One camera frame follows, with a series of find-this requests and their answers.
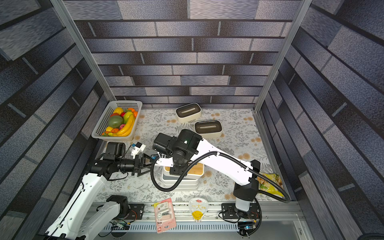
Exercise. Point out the grey lid tissue box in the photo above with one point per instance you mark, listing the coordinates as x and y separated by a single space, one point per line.
171 181
178 189
181 186

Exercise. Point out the orange toy fruit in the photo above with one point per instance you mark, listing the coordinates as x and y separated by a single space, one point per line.
135 113

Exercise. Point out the pink blister pack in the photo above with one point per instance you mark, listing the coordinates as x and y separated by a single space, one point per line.
164 216

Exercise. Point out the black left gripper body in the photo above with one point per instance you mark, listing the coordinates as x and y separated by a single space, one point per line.
129 165

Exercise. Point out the green toy mango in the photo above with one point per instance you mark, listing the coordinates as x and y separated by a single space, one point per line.
115 121

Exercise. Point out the white plastic fruit basket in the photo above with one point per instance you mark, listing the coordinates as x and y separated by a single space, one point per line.
102 123

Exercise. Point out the dark brown lid tissue box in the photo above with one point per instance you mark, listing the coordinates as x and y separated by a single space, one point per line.
188 112

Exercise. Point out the yellow toy lemon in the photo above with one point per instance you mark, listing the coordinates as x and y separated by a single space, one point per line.
118 111

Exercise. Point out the yellow-green toy pear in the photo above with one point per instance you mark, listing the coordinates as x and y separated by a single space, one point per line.
127 115

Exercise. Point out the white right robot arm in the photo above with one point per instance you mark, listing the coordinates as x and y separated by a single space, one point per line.
244 174

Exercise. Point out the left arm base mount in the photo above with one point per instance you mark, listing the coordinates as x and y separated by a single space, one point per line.
136 212

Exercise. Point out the brown lid rounded tissue box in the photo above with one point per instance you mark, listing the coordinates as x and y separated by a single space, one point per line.
209 128

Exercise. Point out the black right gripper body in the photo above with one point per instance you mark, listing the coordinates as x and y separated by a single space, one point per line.
173 170

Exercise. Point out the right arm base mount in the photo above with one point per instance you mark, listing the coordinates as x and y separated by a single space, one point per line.
231 213

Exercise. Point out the yellow toy banana bunch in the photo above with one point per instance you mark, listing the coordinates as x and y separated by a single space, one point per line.
123 131

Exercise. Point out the yellow smiley snack cup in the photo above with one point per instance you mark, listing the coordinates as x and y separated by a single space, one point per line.
198 208

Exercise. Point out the wooden lid tissue box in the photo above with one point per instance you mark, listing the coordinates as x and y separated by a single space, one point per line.
196 172

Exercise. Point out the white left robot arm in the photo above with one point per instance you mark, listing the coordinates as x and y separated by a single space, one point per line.
70 224

